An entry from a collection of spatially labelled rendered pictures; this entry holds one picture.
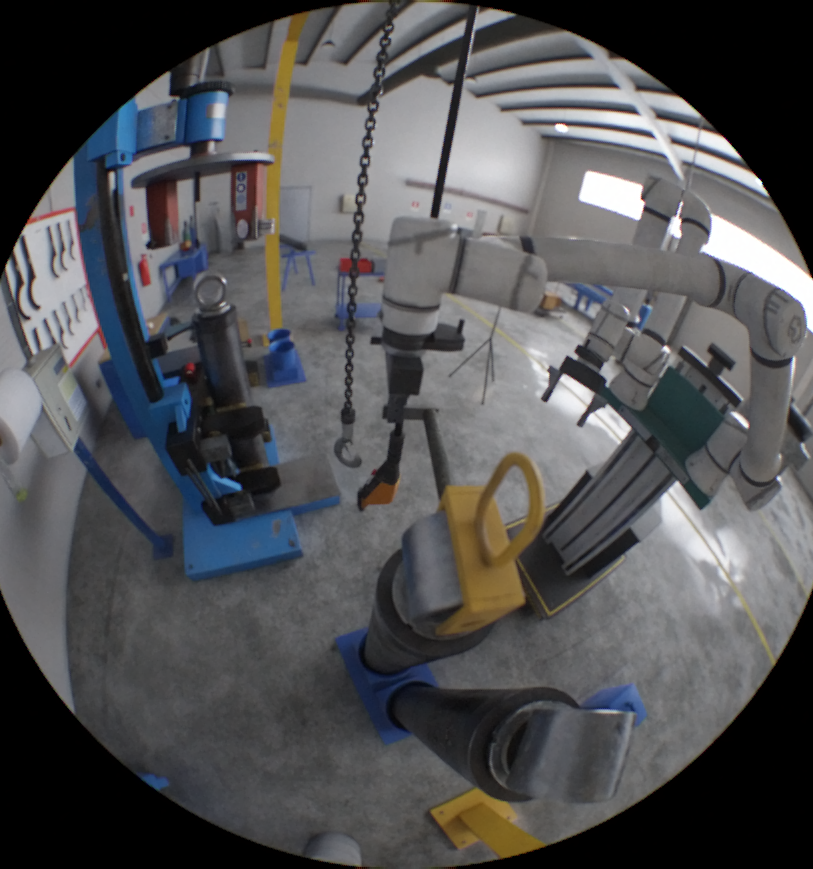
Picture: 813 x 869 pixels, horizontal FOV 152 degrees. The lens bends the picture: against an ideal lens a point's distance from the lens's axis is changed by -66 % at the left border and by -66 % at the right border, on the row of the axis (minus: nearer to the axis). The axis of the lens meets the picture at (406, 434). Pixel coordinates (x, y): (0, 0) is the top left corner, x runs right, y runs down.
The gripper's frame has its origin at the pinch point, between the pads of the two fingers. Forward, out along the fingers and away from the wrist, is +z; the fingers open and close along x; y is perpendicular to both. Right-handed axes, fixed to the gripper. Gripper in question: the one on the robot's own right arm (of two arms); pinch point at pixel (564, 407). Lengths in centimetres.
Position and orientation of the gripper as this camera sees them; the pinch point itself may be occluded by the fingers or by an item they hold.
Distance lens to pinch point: 90.5
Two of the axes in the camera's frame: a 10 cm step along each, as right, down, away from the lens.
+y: 7.5, 0.6, 6.6
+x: -5.2, -5.6, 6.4
